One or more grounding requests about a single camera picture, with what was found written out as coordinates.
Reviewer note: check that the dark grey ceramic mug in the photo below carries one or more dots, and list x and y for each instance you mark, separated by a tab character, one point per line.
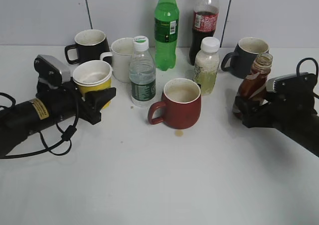
239	62

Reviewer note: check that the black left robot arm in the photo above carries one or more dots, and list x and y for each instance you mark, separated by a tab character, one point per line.
19	121

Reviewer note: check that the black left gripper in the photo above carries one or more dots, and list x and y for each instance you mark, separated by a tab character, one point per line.
67	101

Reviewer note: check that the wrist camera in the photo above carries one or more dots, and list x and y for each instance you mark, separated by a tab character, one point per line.
51	71
292	83

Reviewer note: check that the dark red ceramic mug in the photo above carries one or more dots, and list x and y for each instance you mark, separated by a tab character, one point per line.
180	104

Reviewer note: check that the yellow paper cup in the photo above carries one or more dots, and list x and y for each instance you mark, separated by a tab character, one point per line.
93	75

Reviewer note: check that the white ceramic mug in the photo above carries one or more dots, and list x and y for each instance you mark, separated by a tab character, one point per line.
121	53

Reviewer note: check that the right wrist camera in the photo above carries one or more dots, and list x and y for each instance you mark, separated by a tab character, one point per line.
292	83

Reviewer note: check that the cola bottle red label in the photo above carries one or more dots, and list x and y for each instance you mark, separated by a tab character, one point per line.
205	16

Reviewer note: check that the clear water bottle green label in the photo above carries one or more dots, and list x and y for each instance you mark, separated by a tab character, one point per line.
142	73

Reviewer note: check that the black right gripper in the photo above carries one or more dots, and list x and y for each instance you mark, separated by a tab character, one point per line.
289	113

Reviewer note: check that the brown coffee bottle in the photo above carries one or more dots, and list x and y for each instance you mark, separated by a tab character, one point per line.
253	86

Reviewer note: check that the green soda bottle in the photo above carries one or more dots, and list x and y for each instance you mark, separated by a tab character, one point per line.
166	33

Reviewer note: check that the white capped juice bottle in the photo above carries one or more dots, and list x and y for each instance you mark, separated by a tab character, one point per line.
206	65

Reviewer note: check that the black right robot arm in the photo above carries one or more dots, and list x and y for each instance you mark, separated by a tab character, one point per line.
309	142

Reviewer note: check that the black ceramic mug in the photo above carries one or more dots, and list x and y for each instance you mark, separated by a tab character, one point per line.
89	45

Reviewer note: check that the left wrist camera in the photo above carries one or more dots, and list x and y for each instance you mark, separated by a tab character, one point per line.
51	71

